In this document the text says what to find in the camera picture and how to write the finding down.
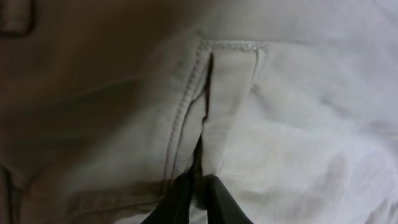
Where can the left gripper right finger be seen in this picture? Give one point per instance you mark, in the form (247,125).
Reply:
(220,205)

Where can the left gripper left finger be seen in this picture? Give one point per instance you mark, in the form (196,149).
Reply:
(175,207)

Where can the beige shorts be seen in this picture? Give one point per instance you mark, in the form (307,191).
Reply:
(103,103)

